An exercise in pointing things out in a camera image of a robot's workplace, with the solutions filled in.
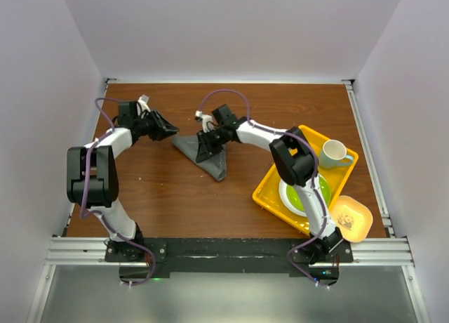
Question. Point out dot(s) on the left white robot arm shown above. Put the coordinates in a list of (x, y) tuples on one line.
[(93, 182)]

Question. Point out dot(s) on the green plate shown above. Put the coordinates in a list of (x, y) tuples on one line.
[(294, 196)]

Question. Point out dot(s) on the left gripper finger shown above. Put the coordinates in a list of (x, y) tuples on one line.
[(164, 134), (162, 124)]

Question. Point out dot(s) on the yellow plastic tray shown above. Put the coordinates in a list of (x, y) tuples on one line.
[(267, 195)]

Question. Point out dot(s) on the orange square plate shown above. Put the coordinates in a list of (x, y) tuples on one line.
[(353, 218)]

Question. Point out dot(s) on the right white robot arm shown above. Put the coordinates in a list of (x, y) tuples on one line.
[(295, 161)]

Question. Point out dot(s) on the white cup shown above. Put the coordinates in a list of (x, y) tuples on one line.
[(334, 154)]

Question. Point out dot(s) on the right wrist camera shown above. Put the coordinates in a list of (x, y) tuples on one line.
[(221, 116)]

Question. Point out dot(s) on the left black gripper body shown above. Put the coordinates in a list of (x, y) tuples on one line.
[(149, 125)]

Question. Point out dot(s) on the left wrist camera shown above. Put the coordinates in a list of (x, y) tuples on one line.
[(131, 111)]

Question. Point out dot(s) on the white plate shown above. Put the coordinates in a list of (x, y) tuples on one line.
[(291, 200)]

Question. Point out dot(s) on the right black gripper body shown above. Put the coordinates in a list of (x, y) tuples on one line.
[(217, 139)]

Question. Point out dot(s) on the grey cloth napkin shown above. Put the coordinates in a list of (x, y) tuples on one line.
[(215, 166)]

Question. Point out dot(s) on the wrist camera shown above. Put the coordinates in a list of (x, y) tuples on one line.
[(221, 116), (131, 111)]

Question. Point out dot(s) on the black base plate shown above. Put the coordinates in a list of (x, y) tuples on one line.
[(220, 255)]

